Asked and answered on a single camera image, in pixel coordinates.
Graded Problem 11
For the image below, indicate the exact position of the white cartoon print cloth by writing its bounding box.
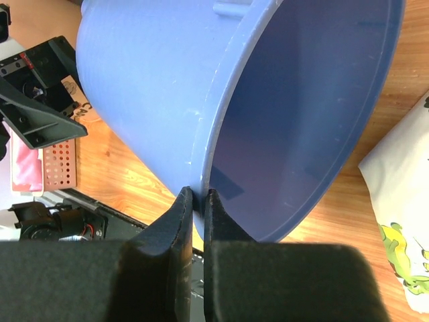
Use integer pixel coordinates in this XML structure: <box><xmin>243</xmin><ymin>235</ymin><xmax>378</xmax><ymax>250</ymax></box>
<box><xmin>359</xmin><ymin>95</ymin><xmax>428</xmax><ymax>313</ymax></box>

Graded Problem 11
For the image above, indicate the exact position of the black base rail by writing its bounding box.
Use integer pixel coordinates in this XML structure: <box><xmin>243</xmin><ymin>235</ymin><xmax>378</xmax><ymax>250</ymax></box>
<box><xmin>8</xmin><ymin>187</ymin><xmax>205</xmax><ymax>322</ymax></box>

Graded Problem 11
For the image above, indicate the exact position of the pink towel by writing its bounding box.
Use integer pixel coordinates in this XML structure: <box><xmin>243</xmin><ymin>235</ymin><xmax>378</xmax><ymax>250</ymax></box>
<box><xmin>11</xmin><ymin>131</ymin><xmax>43</xmax><ymax>192</ymax></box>

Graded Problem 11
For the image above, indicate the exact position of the blue plastic bucket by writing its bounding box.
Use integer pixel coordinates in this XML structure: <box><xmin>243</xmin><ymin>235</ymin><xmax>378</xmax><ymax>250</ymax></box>
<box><xmin>76</xmin><ymin>1</ymin><xmax>406</xmax><ymax>242</ymax></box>

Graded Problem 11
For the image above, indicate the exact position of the pink plastic basket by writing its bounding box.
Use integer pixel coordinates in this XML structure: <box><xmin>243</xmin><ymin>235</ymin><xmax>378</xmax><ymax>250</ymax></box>
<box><xmin>40</xmin><ymin>139</ymin><xmax>77</xmax><ymax>192</ymax></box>

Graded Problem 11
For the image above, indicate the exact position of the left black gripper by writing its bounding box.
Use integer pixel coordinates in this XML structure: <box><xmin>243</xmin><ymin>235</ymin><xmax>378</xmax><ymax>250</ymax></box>
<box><xmin>1</xmin><ymin>36</ymin><xmax>88</xmax><ymax>150</ymax></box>

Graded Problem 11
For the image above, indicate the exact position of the peach plastic bucket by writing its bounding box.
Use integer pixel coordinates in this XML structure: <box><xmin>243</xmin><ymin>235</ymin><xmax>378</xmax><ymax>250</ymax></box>
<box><xmin>62</xmin><ymin>76</ymin><xmax>100</xmax><ymax>123</ymax></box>

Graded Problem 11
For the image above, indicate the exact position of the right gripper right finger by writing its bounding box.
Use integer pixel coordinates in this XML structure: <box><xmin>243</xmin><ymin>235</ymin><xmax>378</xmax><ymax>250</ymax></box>
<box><xmin>204</xmin><ymin>190</ymin><xmax>389</xmax><ymax>321</ymax></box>

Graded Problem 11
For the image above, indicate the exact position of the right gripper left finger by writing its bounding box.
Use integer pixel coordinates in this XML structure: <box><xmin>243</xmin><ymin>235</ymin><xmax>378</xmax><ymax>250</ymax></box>
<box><xmin>0</xmin><ymin>186</ymin><xmax>194</xmax><ymax>322</ymax></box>

